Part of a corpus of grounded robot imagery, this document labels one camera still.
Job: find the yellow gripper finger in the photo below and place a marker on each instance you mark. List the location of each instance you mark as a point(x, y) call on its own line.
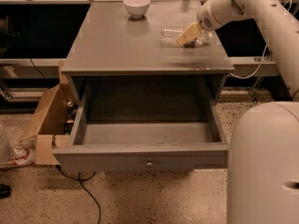
point(193, 31)

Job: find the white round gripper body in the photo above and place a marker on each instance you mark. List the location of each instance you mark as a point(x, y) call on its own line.
point(207, 19)

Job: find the clear plastic water bottle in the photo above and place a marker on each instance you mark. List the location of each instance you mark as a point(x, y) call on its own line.
point(170, 33)

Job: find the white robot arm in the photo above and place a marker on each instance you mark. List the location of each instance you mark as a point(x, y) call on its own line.
point(263, 159)

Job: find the grey open top drawer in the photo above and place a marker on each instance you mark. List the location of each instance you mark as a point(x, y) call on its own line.
point(123, 121)

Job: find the round metal drawer knob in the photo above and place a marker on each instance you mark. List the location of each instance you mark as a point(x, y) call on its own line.
point(149, 163)

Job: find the white ceramic bowl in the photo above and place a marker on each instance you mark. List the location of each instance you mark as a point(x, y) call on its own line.
point(136, 8)

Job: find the grey wooden cabinet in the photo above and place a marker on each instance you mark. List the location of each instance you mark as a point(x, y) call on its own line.
point(110, 43)

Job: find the can inside cardboard box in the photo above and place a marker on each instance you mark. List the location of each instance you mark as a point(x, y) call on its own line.
point(72, 110)

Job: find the open cardboard box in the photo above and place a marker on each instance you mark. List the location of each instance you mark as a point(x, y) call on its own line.
point(46, 125)

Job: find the white and red sneaker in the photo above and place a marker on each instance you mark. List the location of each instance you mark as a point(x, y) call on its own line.
point(21, 157)

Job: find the grey trouser leg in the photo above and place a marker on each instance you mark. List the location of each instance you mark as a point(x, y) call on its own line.
point(6, 150)

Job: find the black shoe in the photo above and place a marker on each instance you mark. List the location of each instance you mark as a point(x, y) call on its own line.
point(4, 191)

